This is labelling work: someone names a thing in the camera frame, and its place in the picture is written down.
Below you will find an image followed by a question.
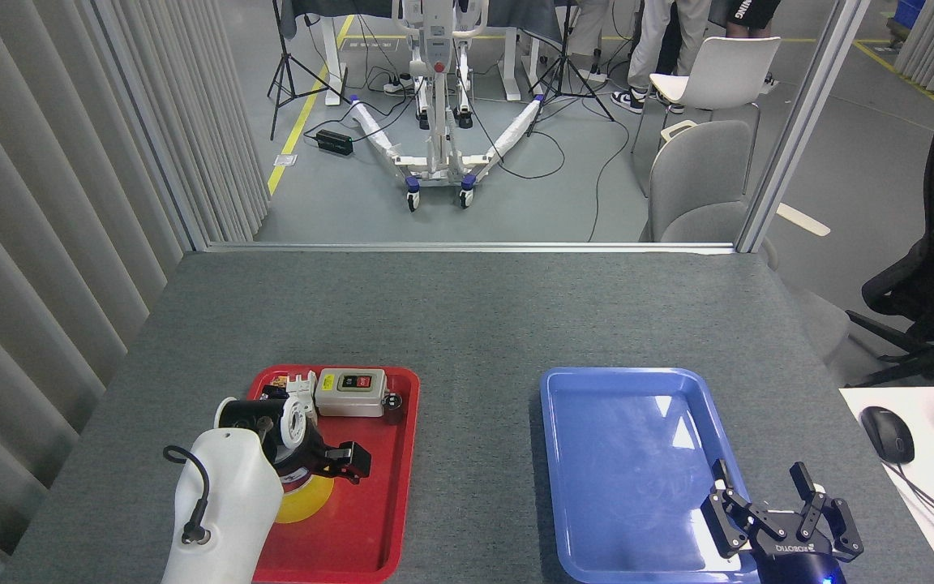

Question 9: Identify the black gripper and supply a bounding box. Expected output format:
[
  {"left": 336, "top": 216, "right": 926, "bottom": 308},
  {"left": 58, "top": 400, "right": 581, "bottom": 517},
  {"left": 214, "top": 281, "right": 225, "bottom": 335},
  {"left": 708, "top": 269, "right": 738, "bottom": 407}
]
[
  {"left": 700, "top": 457, "right": 864, "bottom": 584},
  {"left": 272, "top": 419, "right": 373, "bottom": 496}
]

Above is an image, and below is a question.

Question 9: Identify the yellow tape roll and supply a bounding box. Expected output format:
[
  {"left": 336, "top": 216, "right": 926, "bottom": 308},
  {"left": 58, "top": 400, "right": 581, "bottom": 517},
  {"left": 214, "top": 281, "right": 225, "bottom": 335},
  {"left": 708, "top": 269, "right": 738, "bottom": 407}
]
[{"left": 275, "top": 474, "right": 336, "bottom": 525}]

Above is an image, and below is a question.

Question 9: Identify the red plastic tray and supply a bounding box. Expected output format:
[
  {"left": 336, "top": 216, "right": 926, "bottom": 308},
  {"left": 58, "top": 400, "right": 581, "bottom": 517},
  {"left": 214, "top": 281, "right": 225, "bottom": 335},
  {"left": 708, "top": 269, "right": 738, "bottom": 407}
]
[{"left": 187, "top": 365, "right": 421, "bottom": 584}]

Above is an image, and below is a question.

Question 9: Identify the black computer mouse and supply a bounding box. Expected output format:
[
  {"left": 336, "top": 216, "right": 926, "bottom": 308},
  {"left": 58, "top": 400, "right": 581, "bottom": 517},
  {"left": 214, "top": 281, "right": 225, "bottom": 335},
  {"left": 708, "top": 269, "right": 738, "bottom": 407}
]
[{"left": 859, "top": 406, "right": 916, "bottom": 466}]

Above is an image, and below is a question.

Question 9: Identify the white desk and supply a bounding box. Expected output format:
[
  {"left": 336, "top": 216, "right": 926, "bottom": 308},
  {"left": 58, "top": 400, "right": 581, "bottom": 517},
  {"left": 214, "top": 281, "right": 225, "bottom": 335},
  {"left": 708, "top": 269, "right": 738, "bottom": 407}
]
[{"left": 838, "top": 385, "right": 934, "bottom": 584}]

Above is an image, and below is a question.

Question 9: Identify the blue plastic tray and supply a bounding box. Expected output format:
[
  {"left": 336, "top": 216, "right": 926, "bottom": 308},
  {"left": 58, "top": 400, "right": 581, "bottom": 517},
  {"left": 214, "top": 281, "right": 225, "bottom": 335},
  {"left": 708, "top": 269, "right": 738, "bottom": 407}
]
[{"left": 539, "top": 367, "right": 772, "bottom": 584}]

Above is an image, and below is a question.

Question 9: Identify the pale flat board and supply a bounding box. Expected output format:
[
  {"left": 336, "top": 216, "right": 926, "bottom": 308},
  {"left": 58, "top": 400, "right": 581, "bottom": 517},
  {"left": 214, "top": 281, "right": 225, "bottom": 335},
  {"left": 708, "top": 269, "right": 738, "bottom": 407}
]
[{"left": 775, "top": 202, "right": 832, "bottom": 238}]

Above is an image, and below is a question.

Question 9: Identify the black power adapter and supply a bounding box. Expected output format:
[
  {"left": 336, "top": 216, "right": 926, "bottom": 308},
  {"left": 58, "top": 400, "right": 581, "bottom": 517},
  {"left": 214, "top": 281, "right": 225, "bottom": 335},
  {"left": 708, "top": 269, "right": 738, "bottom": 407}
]
[{"left": 315, "top": 129, "right": 355, "bottom": 158}]

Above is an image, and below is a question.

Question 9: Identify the grey upholstered chair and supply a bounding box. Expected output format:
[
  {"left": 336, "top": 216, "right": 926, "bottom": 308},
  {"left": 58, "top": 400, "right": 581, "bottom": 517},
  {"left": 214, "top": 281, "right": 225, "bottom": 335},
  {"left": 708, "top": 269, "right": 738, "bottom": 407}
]
[{"left": 640, "top": 120, "right": 851, "bottom": 364}]

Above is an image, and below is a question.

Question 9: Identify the white wheeled stand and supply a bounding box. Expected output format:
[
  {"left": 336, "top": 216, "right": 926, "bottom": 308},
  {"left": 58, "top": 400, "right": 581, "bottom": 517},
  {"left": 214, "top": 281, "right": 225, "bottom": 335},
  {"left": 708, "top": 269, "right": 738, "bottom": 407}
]
[{"left": 349, "top": 0, "right": 546, "bottom": 213}]

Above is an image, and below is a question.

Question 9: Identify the black tripod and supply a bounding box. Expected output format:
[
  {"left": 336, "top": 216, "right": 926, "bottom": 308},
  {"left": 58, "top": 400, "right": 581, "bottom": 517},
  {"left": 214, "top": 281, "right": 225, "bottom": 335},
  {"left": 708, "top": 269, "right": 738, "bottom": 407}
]
[
  {"left": 527, "top": 0, "right": 616, "bottom": 138},
  {"left": 267, "top": 0, "right": 353, "bottom": 142}
]

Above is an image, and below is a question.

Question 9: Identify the white plastic chair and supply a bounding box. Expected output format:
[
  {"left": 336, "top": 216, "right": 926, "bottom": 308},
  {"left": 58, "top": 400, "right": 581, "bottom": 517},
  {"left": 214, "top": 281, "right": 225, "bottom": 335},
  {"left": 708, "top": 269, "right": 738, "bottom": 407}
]
[{"left": 631, "top": 36, "right": 782, "bottom": 195}]

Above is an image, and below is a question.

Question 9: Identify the person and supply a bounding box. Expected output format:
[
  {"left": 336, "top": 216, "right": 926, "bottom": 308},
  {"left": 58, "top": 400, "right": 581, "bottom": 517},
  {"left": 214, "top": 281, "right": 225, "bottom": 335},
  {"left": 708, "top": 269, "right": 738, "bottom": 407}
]
[
  {"left": 611, "top": 0, "right": 716, "bottom": 115},
  {"left": 568, "top": 0, "right": 612, "bottom": 85},
  {"left": 714, "top": 0, "right": 784, "bottom": 88}
]

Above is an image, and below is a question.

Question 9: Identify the blue storage bin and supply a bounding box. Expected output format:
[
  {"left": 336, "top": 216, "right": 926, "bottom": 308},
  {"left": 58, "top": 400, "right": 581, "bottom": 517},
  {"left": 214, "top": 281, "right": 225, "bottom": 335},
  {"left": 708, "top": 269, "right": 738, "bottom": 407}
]
[{"left": 893, "top": 0, "right": 927, "bottom": 33}]

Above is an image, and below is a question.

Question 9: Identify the grey push button switch box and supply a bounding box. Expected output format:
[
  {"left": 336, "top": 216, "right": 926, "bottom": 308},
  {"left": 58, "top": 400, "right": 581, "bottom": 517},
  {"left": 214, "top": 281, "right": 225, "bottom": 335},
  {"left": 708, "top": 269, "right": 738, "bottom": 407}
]
[{"left": 315, "top": 369, "right": 388, "bottom": 419}]

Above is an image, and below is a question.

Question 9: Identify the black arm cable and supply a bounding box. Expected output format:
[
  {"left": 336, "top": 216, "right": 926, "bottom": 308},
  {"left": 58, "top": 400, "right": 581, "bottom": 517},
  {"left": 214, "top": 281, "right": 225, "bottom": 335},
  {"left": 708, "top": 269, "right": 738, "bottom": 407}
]
[{"left": 162, "top": 444, "right": 214, "bottom": 545}]

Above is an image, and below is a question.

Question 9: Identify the silver frame rail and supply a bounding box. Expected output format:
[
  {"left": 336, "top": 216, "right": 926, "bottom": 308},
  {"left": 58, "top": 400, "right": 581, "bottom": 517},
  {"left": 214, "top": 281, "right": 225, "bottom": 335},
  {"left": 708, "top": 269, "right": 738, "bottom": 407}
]
[{"left": 206, "top": 241, "right": 737, "bottom": 256}]

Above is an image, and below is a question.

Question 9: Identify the black floor cable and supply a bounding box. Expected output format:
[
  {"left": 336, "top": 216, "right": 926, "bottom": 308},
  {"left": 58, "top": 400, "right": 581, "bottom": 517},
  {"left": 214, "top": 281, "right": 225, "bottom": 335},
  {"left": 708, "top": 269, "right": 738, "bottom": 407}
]
[{"left": 467, "top": 81, "right": 632, "bottom": 243}]

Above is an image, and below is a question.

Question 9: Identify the silver frame post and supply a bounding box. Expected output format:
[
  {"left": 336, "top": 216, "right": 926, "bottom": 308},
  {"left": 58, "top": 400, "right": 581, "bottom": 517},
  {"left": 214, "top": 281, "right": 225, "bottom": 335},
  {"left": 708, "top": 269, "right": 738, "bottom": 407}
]
[{"left": 735, "top": 0, "right": 873, "bottom": 255}]

